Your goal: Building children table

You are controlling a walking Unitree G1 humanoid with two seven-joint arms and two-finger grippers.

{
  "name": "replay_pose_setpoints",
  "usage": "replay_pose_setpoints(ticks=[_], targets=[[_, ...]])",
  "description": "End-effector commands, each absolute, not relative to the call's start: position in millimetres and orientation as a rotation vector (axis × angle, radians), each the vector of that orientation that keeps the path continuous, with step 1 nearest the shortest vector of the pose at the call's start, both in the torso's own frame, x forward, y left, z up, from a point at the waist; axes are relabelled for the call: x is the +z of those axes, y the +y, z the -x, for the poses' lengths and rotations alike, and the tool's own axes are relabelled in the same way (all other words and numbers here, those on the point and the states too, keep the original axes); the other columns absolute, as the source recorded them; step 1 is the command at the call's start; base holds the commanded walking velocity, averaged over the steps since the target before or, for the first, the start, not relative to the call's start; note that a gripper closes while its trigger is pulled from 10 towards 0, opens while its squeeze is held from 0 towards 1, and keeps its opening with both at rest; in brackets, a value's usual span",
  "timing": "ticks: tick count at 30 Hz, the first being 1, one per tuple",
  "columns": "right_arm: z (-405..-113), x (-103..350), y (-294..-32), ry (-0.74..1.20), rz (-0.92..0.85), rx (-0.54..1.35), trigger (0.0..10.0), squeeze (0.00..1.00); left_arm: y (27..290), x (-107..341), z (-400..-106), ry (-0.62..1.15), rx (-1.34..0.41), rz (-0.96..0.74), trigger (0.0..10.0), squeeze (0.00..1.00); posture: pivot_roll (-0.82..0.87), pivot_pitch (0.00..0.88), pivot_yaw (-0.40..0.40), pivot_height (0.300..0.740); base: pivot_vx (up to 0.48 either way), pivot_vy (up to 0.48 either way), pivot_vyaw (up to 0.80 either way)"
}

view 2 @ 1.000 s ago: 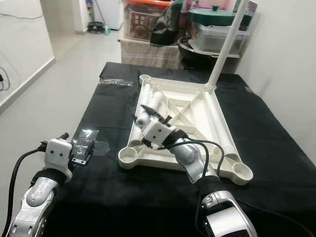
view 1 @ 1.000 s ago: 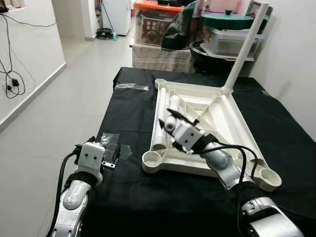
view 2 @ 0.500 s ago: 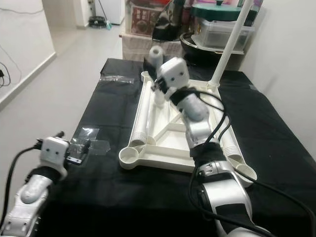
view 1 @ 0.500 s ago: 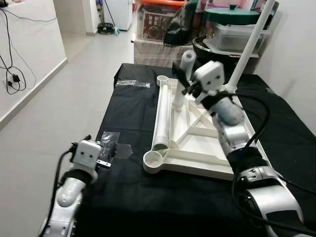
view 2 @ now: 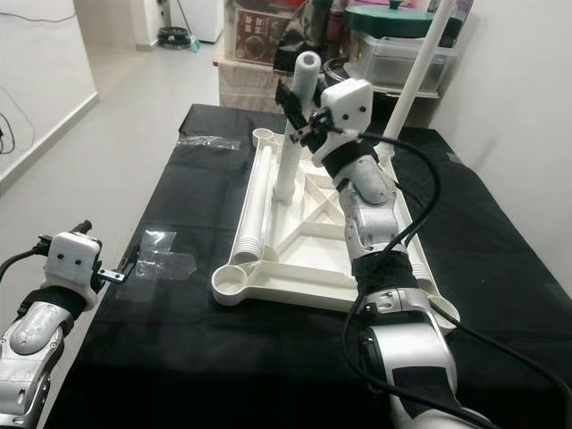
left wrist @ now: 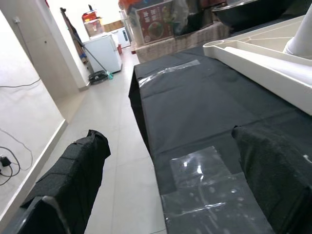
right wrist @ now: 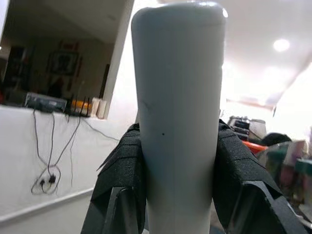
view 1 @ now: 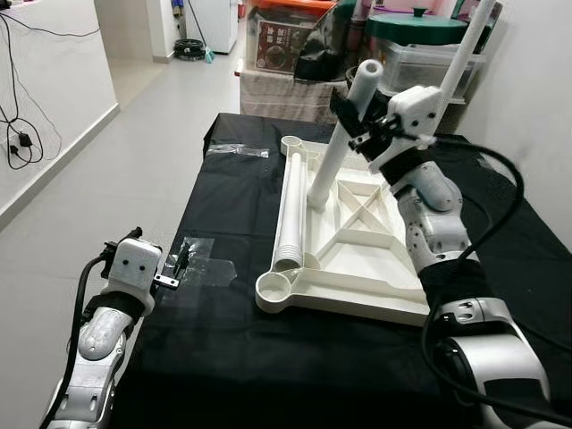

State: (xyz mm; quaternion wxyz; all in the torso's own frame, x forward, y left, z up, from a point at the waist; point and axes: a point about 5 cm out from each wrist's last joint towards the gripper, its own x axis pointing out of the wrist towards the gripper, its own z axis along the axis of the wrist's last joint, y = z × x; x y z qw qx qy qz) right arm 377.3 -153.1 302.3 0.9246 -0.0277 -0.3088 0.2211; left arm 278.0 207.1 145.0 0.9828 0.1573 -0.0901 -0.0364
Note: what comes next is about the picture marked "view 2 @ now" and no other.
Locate white plastic table leg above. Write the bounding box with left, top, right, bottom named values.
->
left=383, top=0, right=457, bottom=144
left=271, top=51, right=323, bottom=203
left=231, top=143, right=273, bottom=265

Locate cream plastic children table top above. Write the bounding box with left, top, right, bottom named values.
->
left=211, top=128, right=463, bottom=332

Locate clear tape patch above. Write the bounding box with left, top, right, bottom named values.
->
left=130, top=228, right=199, bottom=280

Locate cloth covered bench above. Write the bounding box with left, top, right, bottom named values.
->
left=214, top=58, right=300, bottom=113

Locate black bag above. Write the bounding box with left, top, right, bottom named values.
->
left=273, top=0, right=332, bottom=74

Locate storage box with orange lid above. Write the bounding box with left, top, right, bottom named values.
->
left=223, top=0, right=309, bottom=65

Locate clear plastic bag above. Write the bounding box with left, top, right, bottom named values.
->
left=179, top=134, right=244, bottom=151

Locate clear plastic storage box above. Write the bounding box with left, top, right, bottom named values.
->
left=357, top=34, right=458, bottom=95

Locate white appliance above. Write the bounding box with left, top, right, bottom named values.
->
left=188, top=0, right=224, bottom=44

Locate green round lid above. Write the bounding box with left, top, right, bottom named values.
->
left=341, top=4, right=439, bottom=38

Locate broom with teal head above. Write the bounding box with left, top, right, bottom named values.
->
left=174, top=0, right=199, bottom=50

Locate black table cloth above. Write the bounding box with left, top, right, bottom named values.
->
left=45, top=103, right=572, bottom=429

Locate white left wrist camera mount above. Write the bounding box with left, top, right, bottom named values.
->
left=45, top=231, right=104, bottom=300

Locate black wall cable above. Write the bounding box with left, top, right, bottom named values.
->
left=0, top=9, right=99, bottom=157

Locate black coiled hose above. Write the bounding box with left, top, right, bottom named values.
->
left=156, top=27, right=193, bottom=50

